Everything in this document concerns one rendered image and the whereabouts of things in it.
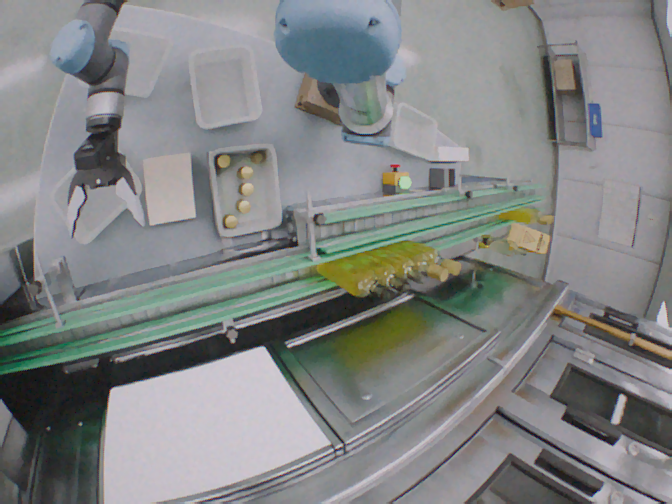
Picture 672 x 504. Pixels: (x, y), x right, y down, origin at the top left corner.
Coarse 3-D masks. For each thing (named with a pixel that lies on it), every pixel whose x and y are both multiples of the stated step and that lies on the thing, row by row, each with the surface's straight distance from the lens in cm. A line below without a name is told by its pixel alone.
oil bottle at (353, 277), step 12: (324, 264) 73; (336, 264) 68; (348, 264) 68; (360, 264) 67; (324, 276) 75; (336, 276) 69; (348, 276) 64; (360, 276) 61; (372, 276) 62; (348, 288) 65; (360, 288) 61
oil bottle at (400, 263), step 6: (366, 252) 76; (372, 252) 75; (378, 252) 75; (384, 252) 75; (390, 252) 75; (378, 258) 72; (384, 258) 71; (390, 258) 70; (396, 258) 70; (402, 258) 70; (408, 258) 71; (396, 264) 68; (402, 264) 68; (408, 264) 69; (396, 270) 68; (402, 270) 68; (402, 276) 68
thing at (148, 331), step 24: (432, 240) 108; (456, 240) 109; (288, 288) 73; (312, 288) 70; (192, 312) 70; (216, 312) 68; (240, 312) 65; (96, 336) 77; (120, 336) 73; (144, 336) 67; (0, 360) 98; (24, 360) 88; (48, 360) 79
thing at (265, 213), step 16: (256, 144) 72; (240, 160) 78; (272, 160) 73; (224, 176) 77; (256, 176) 79; (272, 176) 74; (224, 192) 77; (256, 192) 79; (272, 192) 75; (224, 208) 77; (256, 208) 79; (272, 208) 77; (240, 224) 77; (256, 224) 75; (272, 224) 74
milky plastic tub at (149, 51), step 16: (112, 32) 86; (128, 32) 84; (144, 32) 82; (144, 48) 88; (160, 48) 85; (144, 64) 86; (160, 64) 77; (80, 80) 81; (128, 80) 85; (144, 80) 84; (144, 96) 76
